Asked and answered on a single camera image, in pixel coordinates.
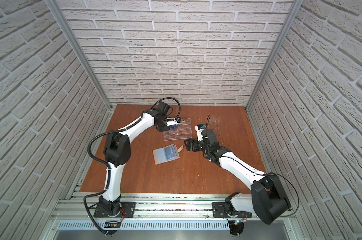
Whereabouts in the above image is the clear plastic organizer box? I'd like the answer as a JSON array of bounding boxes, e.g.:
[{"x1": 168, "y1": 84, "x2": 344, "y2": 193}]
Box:
[{"x1": 163, "y1": 119, "x2": 192, "y2": 141}]

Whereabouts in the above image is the tan leather card holder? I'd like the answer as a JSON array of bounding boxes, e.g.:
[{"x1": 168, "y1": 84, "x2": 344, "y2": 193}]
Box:
[{"x1": 153, "y1": 144, "x2": 184, "y2": 165}]

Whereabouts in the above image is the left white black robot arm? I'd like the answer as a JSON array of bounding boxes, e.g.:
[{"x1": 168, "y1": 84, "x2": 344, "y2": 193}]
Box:
[{"x1": 99, "y1": 111, "x2": 181, "y2": 216}]

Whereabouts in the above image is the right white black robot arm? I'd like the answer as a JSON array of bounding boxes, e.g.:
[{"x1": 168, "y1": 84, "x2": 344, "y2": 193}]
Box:
[{"x1": 184, "y1": 129, "x2": 291, "y2": 225}]

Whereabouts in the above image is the perforated metal vent strip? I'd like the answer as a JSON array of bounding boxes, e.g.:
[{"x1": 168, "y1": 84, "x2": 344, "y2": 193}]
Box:
[{"x1": 57, "y1": 220, "x2": 229, "y2": 231}]

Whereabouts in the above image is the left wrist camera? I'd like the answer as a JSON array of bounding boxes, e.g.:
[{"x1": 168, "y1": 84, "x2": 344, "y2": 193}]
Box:
[{"x1": 155, "y1": 101, "x2": 170, "y2": 115}]

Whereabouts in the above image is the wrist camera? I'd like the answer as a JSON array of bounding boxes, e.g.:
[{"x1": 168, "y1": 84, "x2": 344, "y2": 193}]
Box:
[
  {"x1": 155, "y1": 101, "x2": 170, "y2": 115},
  {"x1": 195, "y1": 124, "x2": 206, "y2": 142}
]

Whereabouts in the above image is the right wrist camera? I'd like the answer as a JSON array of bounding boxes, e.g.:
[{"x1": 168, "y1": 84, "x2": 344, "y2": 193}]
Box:
[{"x1": 195, "y1": 124, "x2": 206, "y2": 142}]

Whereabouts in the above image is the left black corrugated cable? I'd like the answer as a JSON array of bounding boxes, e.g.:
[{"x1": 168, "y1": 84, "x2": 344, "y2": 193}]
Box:
[{"x1": 83, "y1": 96, "x2": 182, "y2": 236}]

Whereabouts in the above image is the right thin black cable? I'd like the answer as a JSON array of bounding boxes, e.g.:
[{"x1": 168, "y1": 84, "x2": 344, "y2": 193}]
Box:
[{"x1": 204, "y1": 114, "x2": 300, "y2": 217}]

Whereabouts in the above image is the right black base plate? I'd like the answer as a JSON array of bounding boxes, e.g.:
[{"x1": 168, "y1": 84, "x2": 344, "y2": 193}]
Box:
[{"x1": 212, "y1": 202, "x2": 253, "y2": 219}]

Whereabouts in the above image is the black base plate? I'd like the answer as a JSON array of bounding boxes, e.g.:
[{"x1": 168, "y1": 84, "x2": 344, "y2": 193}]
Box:
[
  {"x1": 212, "y1": 202, "x2": 253, "y2": 219},
  {"x1": 93, "y1": 202, "x2": 136, "y2": 218}
]

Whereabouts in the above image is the aluminium rail frame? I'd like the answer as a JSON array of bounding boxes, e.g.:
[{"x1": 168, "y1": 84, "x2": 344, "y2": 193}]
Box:
[{"x1": 41, "y1": 191, "x2": 303, "y2": 240}]

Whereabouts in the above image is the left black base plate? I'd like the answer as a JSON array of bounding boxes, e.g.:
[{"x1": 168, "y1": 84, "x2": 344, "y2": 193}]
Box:
[{"x1": 93, "y1": 202, "x2": 136, "y2": 218}]

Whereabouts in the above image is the right corner aluminium post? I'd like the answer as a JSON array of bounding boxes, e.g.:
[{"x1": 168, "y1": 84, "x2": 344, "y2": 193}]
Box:
[{"x1": 245, "y1": 0, "x2": 304, "y2": 111}]

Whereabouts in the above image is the corner aluminium post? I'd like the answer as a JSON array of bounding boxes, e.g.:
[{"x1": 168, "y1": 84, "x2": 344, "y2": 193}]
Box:
[
  {"x1": 46, "y1": 0, "x2": 113, "y2": 111},
  {"x1": 245, "y1": 0, "x2": 304, "y2": 111}
]

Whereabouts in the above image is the left corner aluminium post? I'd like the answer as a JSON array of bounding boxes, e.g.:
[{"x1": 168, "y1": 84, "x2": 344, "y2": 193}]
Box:
[{"x1": 46, "y1": 0, "x2": 113, "y2": 111}]

